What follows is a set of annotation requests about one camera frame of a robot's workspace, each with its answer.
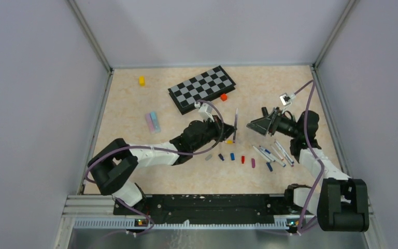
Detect white marker blue cap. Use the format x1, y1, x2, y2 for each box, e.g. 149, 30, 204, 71
259, 146, 286, 168

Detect purple whiteboard marker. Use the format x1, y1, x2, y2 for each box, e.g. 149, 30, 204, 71
274, 140, 294, 166

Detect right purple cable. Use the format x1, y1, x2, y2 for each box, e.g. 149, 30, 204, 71
290, 79, 325, 236

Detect white marker grey cap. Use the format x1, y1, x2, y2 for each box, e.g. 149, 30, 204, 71
252, 145, 273, 163

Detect orange red cube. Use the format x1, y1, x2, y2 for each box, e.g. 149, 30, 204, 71
220, 94, 228, 101

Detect yellow block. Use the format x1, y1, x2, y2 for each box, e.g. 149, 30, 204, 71
138, 76, 146, 86

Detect black and grey chessboard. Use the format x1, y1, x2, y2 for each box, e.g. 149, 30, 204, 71
168, 65, 236, 115

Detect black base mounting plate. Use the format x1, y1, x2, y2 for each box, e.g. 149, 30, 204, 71
113, 194, 318, 226

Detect pink eraser block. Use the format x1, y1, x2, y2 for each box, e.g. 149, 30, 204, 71
145, 113, 155, 134

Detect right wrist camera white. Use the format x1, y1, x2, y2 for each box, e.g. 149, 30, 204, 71
279, 93, 295, 106

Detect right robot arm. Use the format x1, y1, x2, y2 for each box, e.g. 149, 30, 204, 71
246, 107, 369, 232

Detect purple gel pen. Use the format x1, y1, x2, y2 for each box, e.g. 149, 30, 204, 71
232, 108, 238, 144

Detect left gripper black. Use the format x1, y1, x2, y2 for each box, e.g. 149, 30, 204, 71
191, 115, 237, 153

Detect aluminium frame rail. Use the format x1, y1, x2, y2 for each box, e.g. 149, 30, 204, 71
54, 194, 388, 248

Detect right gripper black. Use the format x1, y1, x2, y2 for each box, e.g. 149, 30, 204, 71
247, 107, 301, 139

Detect black orange-tip highlighter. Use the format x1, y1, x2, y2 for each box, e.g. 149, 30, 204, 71
261, 106, 269, 117

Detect light blue eraser block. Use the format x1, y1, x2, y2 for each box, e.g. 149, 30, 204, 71
150, 112, 161, 133

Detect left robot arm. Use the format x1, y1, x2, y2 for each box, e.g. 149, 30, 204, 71
87, 116, 236, 214

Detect white marker with pink band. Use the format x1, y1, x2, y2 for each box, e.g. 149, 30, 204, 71
276, 145, 294, 167

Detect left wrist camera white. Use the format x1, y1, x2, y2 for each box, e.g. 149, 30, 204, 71
194, 102, 214, 122

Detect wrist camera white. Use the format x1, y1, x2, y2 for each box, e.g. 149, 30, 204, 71
194, 102, 214, 122
279, 93, 295, 106

